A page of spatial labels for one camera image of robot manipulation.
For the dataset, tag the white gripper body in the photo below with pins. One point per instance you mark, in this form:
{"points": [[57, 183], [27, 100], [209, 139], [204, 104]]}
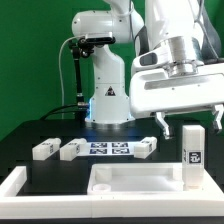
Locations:
{"points": [[154, 91]]}

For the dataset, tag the white desk tabletop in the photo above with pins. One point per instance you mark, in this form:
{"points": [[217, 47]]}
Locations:
{"points": [[147, 179]]}

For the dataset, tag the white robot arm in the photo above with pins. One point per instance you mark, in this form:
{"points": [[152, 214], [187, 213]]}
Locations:
{"points": [[178, 29]]}

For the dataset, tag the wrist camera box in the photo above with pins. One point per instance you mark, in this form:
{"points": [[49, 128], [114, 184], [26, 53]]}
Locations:
{"points": [[147, 61]]}

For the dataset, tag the fiducial marker sheet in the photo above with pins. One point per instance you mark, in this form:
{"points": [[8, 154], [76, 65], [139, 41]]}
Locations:
{"points": [[111, 148]]}

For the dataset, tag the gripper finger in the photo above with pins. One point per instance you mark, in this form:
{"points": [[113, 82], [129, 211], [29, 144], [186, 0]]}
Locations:
{"points": [[165, 127], [217, 112]]}

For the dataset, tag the white U-shaped fence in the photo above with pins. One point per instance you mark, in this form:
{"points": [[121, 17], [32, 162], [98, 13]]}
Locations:
{"points": [[14, 206]]}

